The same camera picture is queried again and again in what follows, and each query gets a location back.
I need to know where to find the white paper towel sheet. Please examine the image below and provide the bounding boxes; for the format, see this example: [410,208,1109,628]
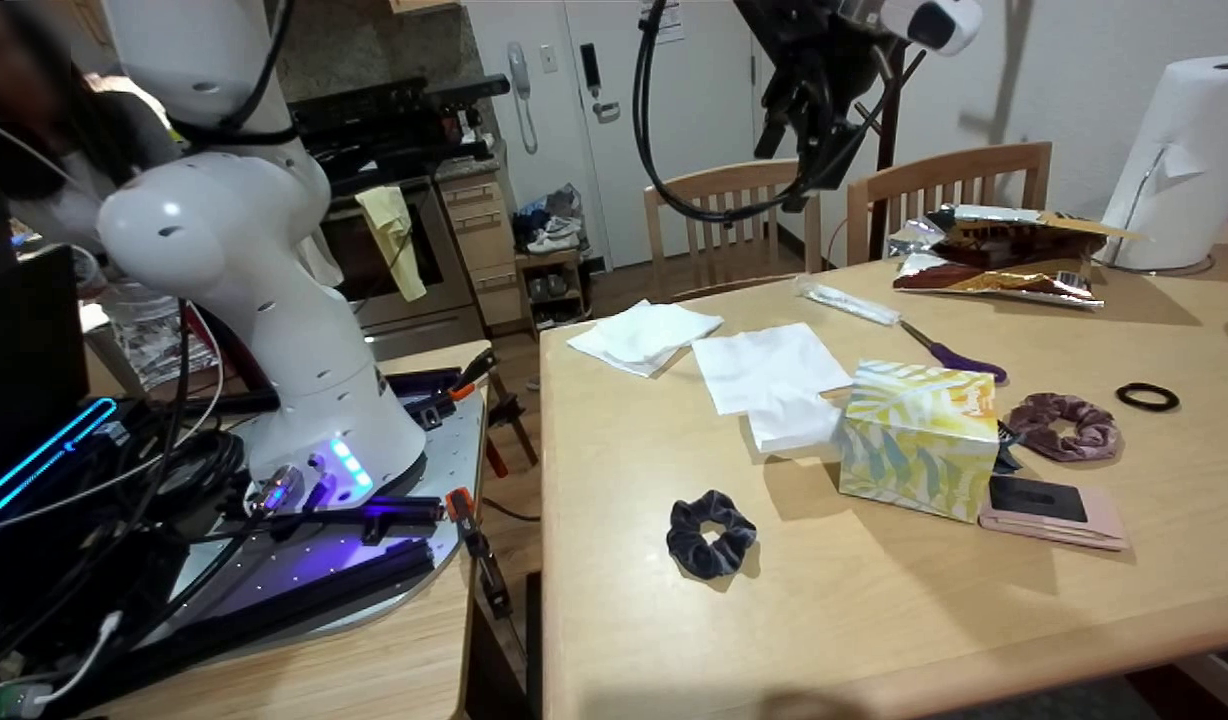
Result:
[692,324,853,457]

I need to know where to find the black hair tie ring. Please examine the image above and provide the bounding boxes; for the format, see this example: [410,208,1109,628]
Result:
[1113,374,1186,415]

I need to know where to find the black monitor with blue light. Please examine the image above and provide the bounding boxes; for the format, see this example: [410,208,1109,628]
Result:
[0,247,121,521]

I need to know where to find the wooden chair near door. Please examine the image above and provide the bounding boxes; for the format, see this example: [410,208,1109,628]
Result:
[646,160,826,299]

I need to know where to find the clear plastic wrapped utensil packet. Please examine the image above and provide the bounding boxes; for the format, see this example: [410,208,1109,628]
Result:
[809,282,899,327]

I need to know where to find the pink phone with black screen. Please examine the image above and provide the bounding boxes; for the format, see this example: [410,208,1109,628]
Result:
[981,476,1130,553]

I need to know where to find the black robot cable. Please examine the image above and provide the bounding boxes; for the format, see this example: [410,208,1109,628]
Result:
[628,0,829,228]

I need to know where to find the dark wooden coat stand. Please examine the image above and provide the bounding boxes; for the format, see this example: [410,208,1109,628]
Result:
[850,0,966,261]

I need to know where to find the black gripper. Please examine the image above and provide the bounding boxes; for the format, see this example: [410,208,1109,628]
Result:
[748,0,889,201]

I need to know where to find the folded white paper napkin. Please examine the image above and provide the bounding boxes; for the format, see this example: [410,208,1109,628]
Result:
[574,299,719,374]

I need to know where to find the wooden chair near boiler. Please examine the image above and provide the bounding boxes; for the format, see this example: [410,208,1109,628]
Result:
[850,139,1052,263]

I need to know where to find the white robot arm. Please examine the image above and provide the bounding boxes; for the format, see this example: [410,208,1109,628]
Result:
[95,0,427,514]

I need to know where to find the yellow green tissue box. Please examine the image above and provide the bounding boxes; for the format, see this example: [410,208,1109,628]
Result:
[837,359,1000,525]

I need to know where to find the black velvet scrunchie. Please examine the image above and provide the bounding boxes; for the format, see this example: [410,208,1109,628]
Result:
[664,492,758,578]

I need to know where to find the purple handled scissors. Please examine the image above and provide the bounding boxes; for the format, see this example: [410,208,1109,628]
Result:
[898,319,1007,383]

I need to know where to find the brown snack bag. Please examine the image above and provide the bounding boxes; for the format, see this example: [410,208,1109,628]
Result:
[883,203,1119,307]

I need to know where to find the maroon patterned scrunchie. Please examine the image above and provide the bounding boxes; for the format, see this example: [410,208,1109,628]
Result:
[1006,393,1119,462]

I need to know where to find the white electric water boiler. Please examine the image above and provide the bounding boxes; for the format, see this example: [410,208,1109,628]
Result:
[1099,55,1228,272]

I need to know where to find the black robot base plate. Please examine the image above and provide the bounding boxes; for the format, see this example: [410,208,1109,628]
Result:
[47,373,498,712]

